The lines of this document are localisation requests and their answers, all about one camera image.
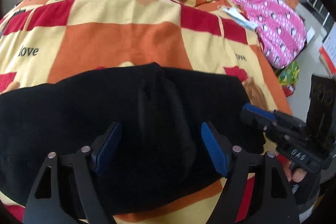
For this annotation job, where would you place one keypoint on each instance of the pink penguin pajamas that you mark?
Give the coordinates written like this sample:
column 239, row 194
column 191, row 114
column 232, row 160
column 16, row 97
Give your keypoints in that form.
column 280, row 28

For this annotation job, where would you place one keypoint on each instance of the green patterned bag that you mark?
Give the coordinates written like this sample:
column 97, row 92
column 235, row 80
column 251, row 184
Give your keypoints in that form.
column 289, row 75

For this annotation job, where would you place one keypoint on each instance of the blue face mask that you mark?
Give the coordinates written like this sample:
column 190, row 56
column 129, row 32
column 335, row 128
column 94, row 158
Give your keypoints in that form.
column 240, row 19

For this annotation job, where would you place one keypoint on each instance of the right hand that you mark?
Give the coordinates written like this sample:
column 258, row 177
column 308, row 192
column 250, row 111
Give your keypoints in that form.
column 296, row 175

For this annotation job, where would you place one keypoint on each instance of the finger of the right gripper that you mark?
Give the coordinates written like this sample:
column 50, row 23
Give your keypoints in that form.
column 257, row 118

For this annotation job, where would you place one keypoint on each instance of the black pants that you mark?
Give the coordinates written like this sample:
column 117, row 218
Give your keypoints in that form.
column 160, row 156

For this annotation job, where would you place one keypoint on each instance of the red yellow orange blanket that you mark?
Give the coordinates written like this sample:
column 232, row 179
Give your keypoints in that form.
column 47, row 41

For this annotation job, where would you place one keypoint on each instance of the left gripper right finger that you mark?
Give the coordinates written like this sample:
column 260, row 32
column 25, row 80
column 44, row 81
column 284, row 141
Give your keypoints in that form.
column 272, row 200

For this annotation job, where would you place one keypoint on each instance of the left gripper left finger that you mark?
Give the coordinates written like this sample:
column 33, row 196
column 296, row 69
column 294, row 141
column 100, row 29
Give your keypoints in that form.
column 44, row 204

